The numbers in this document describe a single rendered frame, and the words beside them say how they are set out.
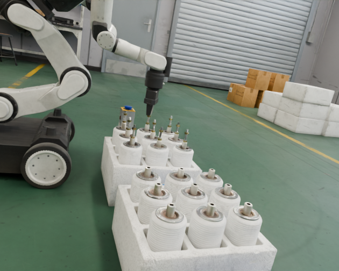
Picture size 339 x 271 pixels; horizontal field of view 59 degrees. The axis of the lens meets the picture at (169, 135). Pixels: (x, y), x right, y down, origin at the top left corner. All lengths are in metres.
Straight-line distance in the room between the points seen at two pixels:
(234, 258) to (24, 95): 1.13
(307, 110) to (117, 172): 2.90
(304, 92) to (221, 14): 3.57
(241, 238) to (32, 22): 1.17
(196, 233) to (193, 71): 5.96
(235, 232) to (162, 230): 0.23
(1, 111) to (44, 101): 0.18
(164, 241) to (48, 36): 1.02
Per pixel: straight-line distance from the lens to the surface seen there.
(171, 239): 0.79
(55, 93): 1.48
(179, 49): 6.54
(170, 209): 0.79
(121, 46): 1.41
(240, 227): 0.89
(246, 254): 0.89
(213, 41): 6.78
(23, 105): 1.54
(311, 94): 3.77
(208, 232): 0.83
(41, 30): 1.47
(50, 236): 1.13
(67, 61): 1.49
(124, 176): 1.25
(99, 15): 1.36
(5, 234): 1.16
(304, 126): 3.83
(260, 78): 5.05
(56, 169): 1.38
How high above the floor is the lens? 0.66
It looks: 16 degrees down
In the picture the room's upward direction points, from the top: 10 degrees clockwise
